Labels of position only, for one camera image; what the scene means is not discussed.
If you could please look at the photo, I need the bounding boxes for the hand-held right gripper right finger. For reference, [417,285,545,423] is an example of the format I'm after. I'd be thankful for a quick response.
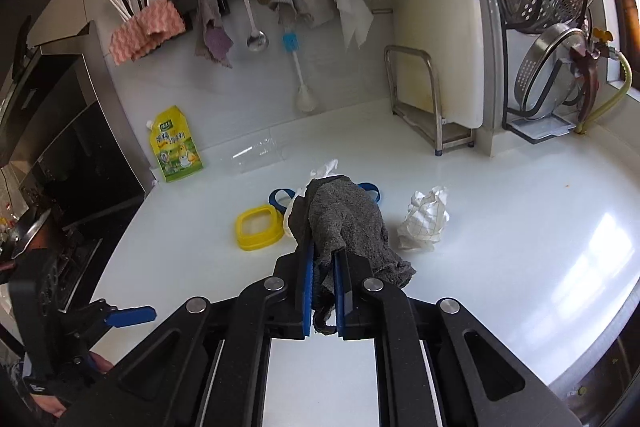
[334,249,583,427]

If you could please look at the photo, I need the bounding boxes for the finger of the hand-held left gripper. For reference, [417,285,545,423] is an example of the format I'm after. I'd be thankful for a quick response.
[65,299,157,348]

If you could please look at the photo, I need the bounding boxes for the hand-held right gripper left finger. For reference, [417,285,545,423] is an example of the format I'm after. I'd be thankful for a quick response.
[60,239,315,427]

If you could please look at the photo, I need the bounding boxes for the dark grey cloth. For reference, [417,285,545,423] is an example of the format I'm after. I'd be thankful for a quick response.
[287,176,417,335]

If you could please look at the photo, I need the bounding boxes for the white tissue paper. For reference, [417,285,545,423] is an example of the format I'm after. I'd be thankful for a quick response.
[282,159,341,239]

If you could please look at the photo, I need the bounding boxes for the person's left hand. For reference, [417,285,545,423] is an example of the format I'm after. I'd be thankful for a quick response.
[30,353,115,419]

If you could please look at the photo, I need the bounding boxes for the yellow plastic lid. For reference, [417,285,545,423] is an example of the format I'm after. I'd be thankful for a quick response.
[236,204,287,252]

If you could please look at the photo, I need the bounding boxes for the black gas stove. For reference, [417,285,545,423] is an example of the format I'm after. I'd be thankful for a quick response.
[30,227,106,313]

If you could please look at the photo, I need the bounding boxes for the metal wok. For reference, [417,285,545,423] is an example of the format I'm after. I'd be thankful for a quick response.
[0,207,53,258]

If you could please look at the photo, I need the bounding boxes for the crumpled white checked paper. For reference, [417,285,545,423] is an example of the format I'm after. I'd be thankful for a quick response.
[397,186,451,254]

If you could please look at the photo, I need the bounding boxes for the clear plastic cup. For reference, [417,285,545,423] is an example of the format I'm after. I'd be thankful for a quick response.
[235,136,286,174]

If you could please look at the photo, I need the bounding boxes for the yellow green spout pouch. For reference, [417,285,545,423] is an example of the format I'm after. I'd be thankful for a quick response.
[146,105,205,184]

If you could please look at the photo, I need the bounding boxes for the black range hood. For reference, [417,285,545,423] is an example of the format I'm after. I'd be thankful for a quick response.
[0,19,151,228]

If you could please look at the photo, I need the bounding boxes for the blue white bottle brush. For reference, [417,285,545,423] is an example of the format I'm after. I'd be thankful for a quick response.
[281,24,319,114]

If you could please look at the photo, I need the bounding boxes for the metal cutting board stand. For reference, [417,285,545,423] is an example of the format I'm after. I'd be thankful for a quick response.
[384,45,476,156]

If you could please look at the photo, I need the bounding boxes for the grey purple rag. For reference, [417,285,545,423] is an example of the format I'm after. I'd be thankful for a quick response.
[194,0,235,68]

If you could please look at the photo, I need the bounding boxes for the pink wavy cloth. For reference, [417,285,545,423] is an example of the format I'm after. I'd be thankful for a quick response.
[109,0,187,66]

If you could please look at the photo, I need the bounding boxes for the metal pot lid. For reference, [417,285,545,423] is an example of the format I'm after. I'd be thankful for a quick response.
[514,24,596,120]

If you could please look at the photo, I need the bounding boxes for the white cutting board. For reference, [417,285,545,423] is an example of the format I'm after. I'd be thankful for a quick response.
[387,0,485,128]

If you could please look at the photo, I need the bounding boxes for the brass gas valve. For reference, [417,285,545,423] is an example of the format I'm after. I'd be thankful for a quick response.
[582,27,616,62]

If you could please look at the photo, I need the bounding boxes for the blue elastic strap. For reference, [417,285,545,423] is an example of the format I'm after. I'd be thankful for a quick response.
[268,181,383,214]

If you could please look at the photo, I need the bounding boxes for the white handled metal ladle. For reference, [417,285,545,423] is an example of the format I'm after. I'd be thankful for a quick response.
[233,0,269,52]

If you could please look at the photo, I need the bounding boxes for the brown handle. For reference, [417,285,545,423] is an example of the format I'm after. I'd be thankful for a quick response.
[570,46,601,118]

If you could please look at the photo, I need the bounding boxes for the yellow gas hose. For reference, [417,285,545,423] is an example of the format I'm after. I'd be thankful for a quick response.
[575,52,633,135]

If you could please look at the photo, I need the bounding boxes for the brown window frame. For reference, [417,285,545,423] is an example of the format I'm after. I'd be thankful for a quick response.
[607,0,640,102]

